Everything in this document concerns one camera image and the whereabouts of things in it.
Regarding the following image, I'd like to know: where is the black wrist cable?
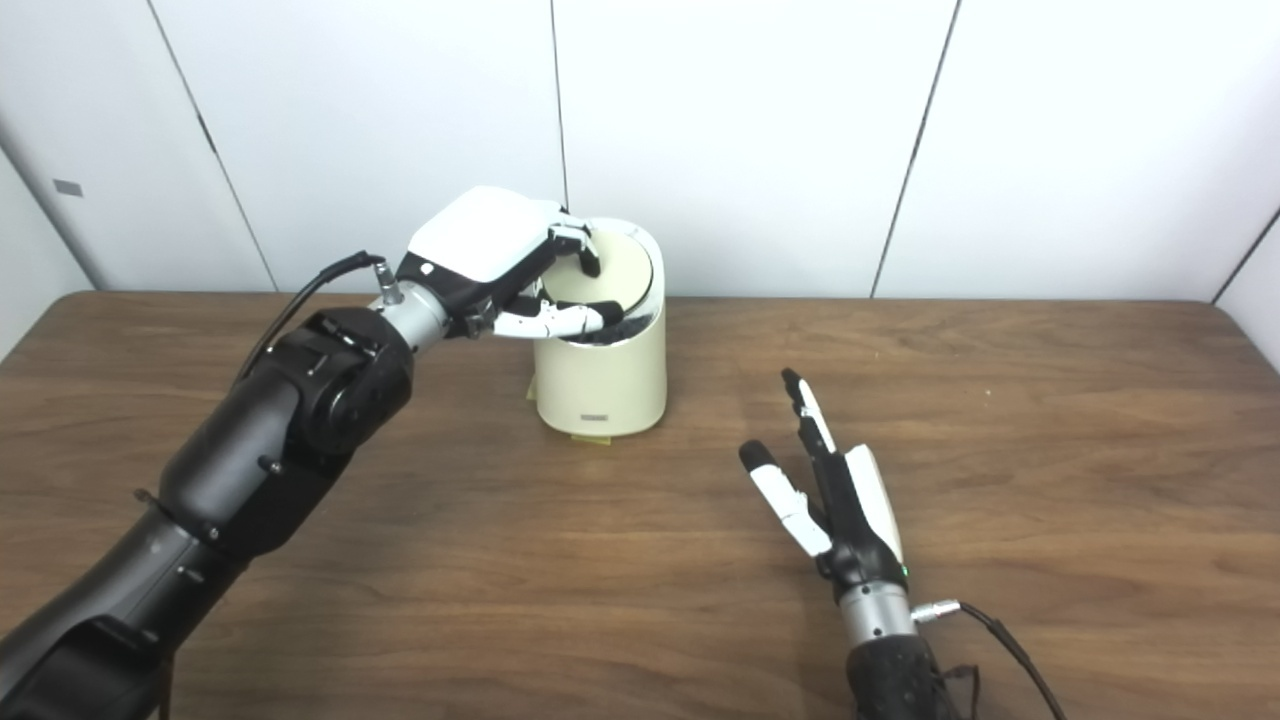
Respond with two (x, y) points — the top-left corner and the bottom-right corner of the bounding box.
(910, 598), (1066, 720)
(235, 250), (403, 386)

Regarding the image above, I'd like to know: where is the cream-colored bin body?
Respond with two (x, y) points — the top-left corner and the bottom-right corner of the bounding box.
(530, 217), (668, 438)

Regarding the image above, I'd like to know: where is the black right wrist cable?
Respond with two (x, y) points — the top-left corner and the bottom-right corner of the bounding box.
(910, 598), (1066, 720)

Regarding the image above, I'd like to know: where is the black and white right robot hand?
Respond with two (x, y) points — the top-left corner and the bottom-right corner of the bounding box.
(738, 368), (911, 601)

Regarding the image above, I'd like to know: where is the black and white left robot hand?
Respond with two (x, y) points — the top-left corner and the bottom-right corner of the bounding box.
(395, 185), (626, 341)

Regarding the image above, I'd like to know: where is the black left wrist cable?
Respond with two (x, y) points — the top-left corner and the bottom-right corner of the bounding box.
(235, 250), (403, 386)

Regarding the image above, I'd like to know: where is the cream round bin lid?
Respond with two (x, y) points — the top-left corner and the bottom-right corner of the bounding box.
(540, 228), (655, 326)

